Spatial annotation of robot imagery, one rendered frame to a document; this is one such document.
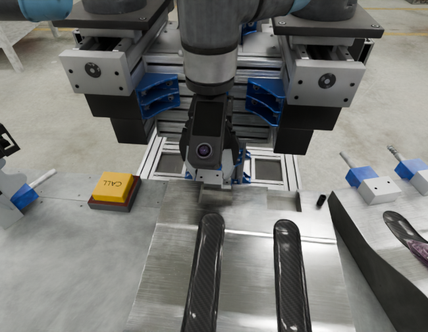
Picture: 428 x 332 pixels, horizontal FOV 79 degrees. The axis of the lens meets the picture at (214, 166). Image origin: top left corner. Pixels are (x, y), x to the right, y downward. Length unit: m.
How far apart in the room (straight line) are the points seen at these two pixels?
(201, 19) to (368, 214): 0.39
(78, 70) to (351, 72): 0.57
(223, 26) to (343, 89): 0.35
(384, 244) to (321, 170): 1.35
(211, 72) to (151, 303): 0.30
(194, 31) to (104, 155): 1.64
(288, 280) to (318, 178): 1.41
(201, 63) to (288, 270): 0.29
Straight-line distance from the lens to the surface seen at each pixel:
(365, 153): 2.07
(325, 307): 0.38
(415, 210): 0.56
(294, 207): 0.46
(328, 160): 1.90
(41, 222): 0.59
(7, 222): 0.61
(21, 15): 0.45
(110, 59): 0.62
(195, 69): 0.36
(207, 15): 0.33
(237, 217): 0.40
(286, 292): 0.37
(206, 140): 0.36
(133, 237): 0.50
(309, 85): 0.60
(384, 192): 0.52
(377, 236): 0.49
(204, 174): 0.50
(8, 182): 0.56
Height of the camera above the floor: 1.22
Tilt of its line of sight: 46 degrees down
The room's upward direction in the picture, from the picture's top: straight up
